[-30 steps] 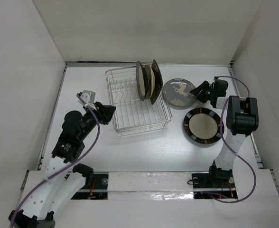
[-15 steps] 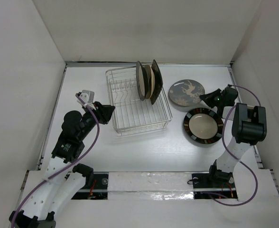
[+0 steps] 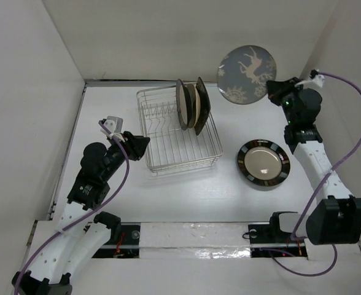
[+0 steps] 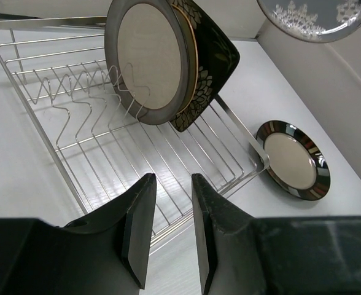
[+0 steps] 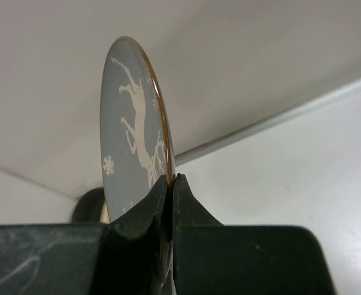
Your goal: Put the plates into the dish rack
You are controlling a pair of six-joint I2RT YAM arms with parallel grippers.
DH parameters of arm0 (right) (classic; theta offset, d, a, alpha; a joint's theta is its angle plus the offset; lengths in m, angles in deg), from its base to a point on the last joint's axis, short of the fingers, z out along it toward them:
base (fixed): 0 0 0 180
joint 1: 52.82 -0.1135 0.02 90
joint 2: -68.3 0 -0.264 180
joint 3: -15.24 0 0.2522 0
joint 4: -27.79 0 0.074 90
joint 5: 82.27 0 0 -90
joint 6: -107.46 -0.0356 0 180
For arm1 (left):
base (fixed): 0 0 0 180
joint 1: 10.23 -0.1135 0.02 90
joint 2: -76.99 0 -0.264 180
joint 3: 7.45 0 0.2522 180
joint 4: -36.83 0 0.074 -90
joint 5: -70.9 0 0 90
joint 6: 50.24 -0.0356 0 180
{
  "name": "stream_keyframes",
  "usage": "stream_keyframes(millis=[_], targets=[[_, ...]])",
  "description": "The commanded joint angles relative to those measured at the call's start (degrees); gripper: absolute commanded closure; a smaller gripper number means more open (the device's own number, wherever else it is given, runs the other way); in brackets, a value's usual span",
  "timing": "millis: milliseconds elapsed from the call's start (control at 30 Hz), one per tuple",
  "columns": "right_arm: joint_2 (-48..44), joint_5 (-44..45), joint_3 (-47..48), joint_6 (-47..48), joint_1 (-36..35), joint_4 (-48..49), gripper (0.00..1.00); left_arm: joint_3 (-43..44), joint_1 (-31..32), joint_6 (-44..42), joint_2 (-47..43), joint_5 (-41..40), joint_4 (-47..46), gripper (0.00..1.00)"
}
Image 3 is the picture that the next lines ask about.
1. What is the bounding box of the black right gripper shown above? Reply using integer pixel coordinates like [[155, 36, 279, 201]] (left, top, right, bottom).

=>
[[266, 77, 306, 125]]

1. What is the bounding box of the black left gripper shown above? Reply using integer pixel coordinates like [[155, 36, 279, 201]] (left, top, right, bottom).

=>
[[101, 130, 149, 181]]

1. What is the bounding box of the grey deer round plate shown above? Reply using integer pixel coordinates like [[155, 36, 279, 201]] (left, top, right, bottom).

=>
[[217, 45, 277, 105]]

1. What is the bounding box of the brown rim cream plate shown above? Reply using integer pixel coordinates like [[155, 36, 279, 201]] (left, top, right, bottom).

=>
[[176, 79, 193, 130]]

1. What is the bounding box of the black striped rim plate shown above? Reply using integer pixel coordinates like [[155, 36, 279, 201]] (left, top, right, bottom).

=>
[[236, 139, 291, 187]]

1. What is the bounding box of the beige floral round plate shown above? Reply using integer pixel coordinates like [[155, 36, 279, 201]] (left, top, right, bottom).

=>
[[187, 84, 201, 128]]

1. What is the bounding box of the black floral square plate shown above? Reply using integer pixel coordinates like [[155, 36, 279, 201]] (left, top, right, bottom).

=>
[[194, 77, 211, 136]]

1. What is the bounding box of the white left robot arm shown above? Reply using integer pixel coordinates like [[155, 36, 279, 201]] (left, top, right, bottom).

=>
[[12, 129, 150, 294]]

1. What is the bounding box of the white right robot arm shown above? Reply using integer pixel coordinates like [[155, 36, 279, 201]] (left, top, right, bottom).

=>
[[266, 77, 361, 245]]

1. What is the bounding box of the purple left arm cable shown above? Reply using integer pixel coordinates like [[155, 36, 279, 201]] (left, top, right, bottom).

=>
[[13, 121, 131, 295]]

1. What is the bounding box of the wire dish rack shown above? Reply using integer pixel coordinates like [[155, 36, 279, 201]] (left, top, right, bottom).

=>
[[136, 86, 223, 175]]

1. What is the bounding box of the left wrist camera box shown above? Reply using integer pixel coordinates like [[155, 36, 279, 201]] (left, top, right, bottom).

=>
[[99, 116, 123, 133]]

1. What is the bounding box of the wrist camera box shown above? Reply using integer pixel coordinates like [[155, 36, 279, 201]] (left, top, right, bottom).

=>
[[295, 69, 325, 88], [99, 116, 123, 133]]

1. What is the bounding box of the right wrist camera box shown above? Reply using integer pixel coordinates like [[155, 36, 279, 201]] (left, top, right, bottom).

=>
[[295, 69, 325, 88]]

